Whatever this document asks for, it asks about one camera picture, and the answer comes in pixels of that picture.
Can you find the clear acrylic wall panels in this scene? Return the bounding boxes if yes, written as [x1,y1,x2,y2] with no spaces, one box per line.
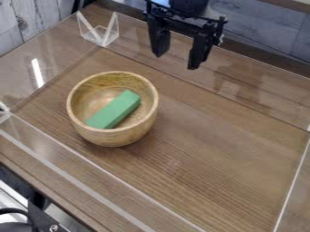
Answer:
[0,6,310,232]

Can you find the green rectangular block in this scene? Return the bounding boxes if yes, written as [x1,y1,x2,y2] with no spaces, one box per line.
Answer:
[86,90,141,129]

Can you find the clear acrylic corner bracket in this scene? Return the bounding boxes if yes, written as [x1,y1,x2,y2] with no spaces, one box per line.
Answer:
[77,11,121,47]

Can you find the wooden bowl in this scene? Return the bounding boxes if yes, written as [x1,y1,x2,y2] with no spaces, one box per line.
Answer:
[67,71,160,147]

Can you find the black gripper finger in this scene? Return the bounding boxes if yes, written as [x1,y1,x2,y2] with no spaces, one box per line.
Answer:
[148,15,172,57]
[188,33,214,70]

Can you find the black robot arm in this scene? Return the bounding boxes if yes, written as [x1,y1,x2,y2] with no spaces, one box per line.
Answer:
[145,0,228,70]

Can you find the black cable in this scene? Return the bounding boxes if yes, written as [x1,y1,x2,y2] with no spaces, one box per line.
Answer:
[0,208,34,232]

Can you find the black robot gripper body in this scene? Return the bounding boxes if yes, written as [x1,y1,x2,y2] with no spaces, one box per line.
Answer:
[145,0,228,46]

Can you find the black table clamp bracket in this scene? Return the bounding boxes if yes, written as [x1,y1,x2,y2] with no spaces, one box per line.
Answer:
[29,201,71,232]

